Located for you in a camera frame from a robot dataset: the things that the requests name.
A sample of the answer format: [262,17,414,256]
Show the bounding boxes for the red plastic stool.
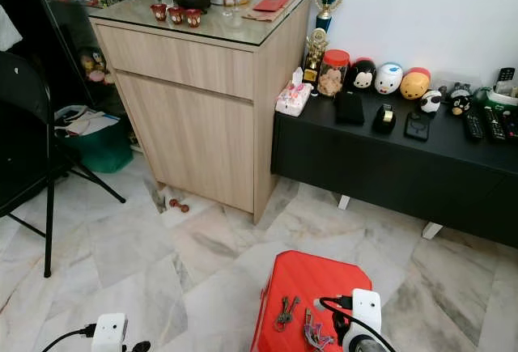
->
[251,250,398,352]

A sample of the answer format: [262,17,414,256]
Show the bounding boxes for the small red floor toy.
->
[165,196,190,214]

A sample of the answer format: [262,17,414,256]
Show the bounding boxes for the black low console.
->
[270,85,518,249]

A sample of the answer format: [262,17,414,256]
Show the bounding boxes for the green waste bin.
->
[54,104,135,176]

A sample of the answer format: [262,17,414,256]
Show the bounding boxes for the black tape dispenser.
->
[372,104,398,135]

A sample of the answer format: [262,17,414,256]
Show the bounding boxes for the black wallet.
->
[333,90,367,127]

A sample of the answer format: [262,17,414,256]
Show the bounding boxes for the light wood cabinet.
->
[89,0,315,225]

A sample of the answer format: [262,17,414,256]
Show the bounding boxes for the black folding chair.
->
[0,50,128,279]

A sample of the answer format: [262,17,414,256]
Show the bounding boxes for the pink tissue pack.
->
[275,66,314,117]

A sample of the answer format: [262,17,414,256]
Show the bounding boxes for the black remote control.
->
[483,105,507,143]
[462,112,487,143]
[502,109,518,139]

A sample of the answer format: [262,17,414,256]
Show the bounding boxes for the small panda plush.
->
[419,88,444,115]

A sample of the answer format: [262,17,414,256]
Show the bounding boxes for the clear jar with red lid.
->
[316,49,351,99]

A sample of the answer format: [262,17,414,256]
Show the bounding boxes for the white blue plush ball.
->
[374,61,405,96]

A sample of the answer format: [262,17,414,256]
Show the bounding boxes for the black mouse plush ball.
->
[346,57,378,92]

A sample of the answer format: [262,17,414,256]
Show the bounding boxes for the yellow orange plush ball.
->
[401,66,432,101]

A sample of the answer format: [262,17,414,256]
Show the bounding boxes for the black white bear plush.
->
[448,83,475,117]

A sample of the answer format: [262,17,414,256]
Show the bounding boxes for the small gold trophy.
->
[303,28,331,86]

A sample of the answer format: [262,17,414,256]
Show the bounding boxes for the green white container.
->
[476,85,518,111]

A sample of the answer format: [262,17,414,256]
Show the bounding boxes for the dark upright remote control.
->
[497,66,517,95]

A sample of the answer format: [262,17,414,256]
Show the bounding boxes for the white hanging cloth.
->
[0,4,24,53]

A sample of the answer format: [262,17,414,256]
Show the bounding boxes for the red envelope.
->
[252,0,291,14]

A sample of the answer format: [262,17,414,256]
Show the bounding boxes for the glass display cabinet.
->
[26,0,156,120]

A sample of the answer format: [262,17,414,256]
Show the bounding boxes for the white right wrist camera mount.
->
[342,288,384,346]

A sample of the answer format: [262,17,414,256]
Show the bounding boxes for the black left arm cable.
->
[40,324,96,352]

